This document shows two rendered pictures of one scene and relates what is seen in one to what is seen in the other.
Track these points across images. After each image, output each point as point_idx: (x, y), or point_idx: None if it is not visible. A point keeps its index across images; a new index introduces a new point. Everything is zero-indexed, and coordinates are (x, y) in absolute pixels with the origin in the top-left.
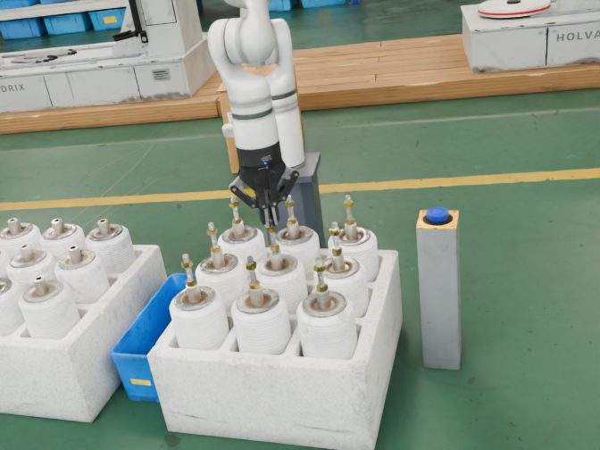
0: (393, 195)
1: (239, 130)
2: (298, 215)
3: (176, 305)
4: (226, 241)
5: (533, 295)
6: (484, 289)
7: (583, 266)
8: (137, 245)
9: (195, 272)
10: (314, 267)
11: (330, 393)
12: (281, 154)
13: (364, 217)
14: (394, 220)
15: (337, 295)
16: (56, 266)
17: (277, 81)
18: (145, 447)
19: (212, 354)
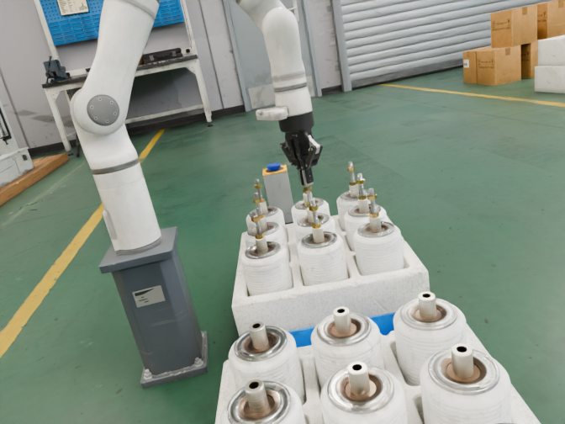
0: (22, 351)
1: (308, 95)
2: (183, 274)
3: (393, 230)
4: (278, 249)
5: (224, 256)
6: (214, 270)
7: (191, 249)
8: (222, 382)
9: (333, 249)
10: (353, 166)
11: None
12: (156, 220)
13: (63, 356)
14: (82, 335)
15: (344, 194)
16: (366, 341)
17: (129, 144)
18: None
19: (403, 246)
